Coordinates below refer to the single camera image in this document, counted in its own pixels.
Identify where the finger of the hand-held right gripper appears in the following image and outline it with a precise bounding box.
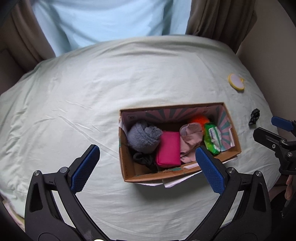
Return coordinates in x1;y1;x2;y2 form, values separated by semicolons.
271;116;296;132
253;127;288;151

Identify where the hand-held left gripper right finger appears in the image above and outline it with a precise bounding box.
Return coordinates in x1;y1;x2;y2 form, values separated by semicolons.
184;146;273;241

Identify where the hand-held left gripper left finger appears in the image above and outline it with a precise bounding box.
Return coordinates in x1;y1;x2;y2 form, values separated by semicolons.
24;144;102;241

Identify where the black patterned scrunchie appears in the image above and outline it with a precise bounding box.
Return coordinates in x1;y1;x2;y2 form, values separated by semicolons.
248;108;261;127

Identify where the green wipes packet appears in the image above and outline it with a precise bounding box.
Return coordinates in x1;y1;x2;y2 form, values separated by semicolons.
203;123;225;155

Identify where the pale pink cloth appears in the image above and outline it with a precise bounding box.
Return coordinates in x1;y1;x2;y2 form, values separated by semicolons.
179;123;204;164

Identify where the magenta zip pouch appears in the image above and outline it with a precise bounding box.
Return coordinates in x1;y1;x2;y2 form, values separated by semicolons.
155;131;182;167

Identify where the orange pom-pom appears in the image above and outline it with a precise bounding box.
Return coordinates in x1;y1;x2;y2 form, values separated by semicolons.
189;115;210;128

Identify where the cardboard box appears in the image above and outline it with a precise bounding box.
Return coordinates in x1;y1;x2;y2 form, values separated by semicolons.
118;102;242;189

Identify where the plain black scrunchie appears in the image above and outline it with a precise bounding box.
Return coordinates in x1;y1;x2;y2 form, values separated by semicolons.
133;152;158;172

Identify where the grey fuzzy sock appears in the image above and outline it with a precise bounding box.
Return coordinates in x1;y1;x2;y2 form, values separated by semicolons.
127;122;163;154

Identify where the person's right hand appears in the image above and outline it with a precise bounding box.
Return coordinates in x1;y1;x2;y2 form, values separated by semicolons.
285;174;296;201

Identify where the round yellow mirror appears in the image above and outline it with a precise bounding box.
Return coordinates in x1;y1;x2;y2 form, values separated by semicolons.
228;73;245;91

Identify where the brown curtain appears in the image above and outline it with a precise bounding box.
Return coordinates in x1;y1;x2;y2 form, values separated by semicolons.
0;0;56;71
186;0;258;54

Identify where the light blue hanging cloth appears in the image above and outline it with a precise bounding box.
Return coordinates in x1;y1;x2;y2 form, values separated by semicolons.
32;0;193;57

